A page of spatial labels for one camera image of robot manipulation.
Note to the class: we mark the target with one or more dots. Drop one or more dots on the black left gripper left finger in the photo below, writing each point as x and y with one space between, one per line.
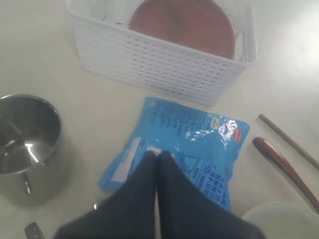
127 214

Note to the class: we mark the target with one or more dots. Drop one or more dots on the brown wooden chopstick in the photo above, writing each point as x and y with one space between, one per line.
289 140

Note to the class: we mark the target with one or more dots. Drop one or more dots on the grey-green ceramic bowl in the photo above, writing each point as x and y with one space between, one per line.
279 220

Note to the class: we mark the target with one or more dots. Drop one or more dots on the shiny steel cup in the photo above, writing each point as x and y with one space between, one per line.
35 163

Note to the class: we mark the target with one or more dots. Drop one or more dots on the red-brown wooden spoon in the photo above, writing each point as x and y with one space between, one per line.
266 149

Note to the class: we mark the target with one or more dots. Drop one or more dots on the blue chips snack bag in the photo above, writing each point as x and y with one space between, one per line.
204 145

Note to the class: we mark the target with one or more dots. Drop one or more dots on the white woven plastic basket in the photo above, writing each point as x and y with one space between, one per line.
108 48

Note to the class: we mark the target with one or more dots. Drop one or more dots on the silver metal utensil handle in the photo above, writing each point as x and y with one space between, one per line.
33 231

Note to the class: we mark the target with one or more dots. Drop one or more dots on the brown wooden plate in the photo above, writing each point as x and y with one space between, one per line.
198 24

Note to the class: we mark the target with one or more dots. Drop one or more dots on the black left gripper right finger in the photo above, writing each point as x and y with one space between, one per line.
185 213

